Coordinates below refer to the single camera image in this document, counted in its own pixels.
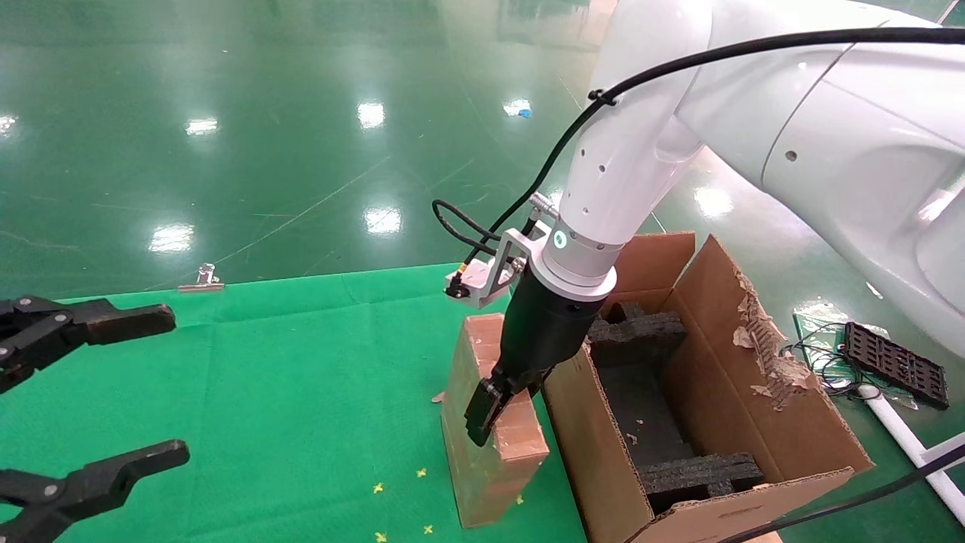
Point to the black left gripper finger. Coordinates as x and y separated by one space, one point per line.
98 483
113 323

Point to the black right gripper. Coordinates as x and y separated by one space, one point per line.
546 332

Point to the slim brown cardboard box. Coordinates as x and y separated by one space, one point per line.
490 483

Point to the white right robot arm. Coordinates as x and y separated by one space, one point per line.
641 113

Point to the large open cardboard carton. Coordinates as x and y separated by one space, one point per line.
716 317

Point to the silver binder clip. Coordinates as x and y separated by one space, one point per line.
201 286

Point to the dark foam bottom pad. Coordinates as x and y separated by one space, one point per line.
641 411

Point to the green table cloth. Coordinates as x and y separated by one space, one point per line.
264 392

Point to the clear plastic bag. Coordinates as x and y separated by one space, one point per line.
818 317

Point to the black perforated tray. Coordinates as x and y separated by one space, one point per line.
897 366

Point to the silver camera mounting bracket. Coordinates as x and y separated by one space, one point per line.
482 279

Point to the white tube frame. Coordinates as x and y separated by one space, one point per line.
905 437

